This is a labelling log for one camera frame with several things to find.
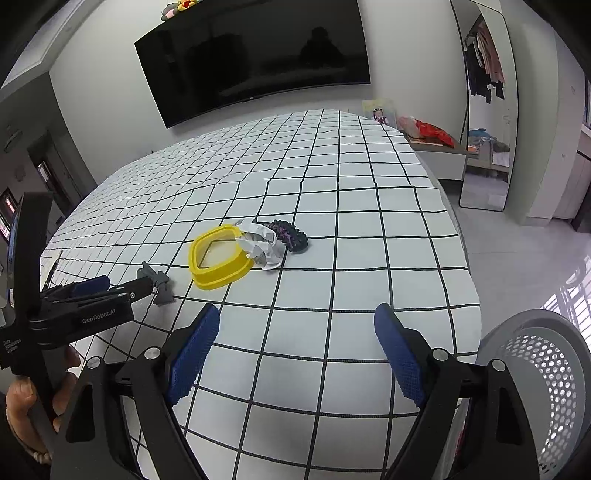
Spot grey fish tail toy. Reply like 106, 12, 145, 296
136, 262, 174, 306

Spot yellow plastic container frame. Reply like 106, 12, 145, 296
188, 225, 253, 290

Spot dark spiky purple toy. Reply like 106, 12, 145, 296
259, 220, 308, 253

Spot person's left hand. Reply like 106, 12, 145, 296
1, 346, 81, 479

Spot grey perforated laundry basket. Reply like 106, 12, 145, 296
476, 309, 590, 479

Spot low white tv cabinet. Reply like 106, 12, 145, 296
408, 137, 468, 182

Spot red plastic bag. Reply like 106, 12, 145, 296
398, 116, 456, 148

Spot standing floor mirror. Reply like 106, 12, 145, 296
451, 1, 519, 212

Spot row of plush toys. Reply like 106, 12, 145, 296
161, 0, 199, 21

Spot cartoon girl picture frame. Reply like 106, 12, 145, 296
362, 98, 398, 128

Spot black wall television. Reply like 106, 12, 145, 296
135, 0, 370, 127

